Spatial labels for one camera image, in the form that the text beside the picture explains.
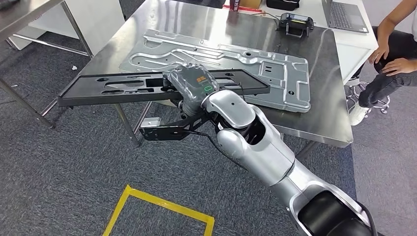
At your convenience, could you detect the white cabinet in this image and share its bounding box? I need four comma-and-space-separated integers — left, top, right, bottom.
6, 0, 126, 52

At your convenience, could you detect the yellow floor tape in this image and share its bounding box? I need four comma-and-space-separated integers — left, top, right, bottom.
102, 184, 216, 236

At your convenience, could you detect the black plastic plate bracket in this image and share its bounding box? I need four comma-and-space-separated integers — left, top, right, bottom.
57, 68, 271, 108

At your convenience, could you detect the chrome stool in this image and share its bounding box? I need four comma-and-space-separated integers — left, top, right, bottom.
345, 78, 391, 115

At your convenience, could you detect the black handheld device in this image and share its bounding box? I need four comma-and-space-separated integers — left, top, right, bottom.
278, 12, 315, 38

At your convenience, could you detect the stainless steel workbench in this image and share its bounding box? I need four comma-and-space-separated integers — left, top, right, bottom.
40, 0, 355, 162

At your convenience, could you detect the stamped grey metal panel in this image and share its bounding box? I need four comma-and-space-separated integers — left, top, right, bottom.
119, 28, 312, 114

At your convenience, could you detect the black camera bracket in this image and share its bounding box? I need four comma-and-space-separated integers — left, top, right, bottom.
139, 112, 213, 142

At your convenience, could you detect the black bag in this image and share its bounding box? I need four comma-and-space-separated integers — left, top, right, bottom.
266, 0, 301, 12

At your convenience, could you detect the grey laptop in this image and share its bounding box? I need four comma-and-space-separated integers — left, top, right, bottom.
320, 0, 370, 34

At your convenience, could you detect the person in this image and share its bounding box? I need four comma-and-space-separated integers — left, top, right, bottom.
349, 0, 417, 127

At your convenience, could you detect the stainless steel table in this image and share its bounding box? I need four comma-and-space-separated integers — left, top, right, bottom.
0, 0, 95, 130

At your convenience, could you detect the cardboard box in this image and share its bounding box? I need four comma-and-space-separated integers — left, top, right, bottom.
239, 0, 263, 10

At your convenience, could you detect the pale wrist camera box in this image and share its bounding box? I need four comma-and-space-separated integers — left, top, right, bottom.
140, 117, 162, 129

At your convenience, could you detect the red flat strip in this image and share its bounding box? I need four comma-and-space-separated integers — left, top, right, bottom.
223, 4, 263, 14

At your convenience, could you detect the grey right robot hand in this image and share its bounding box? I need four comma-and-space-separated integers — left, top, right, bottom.
162, 62, 220, 106

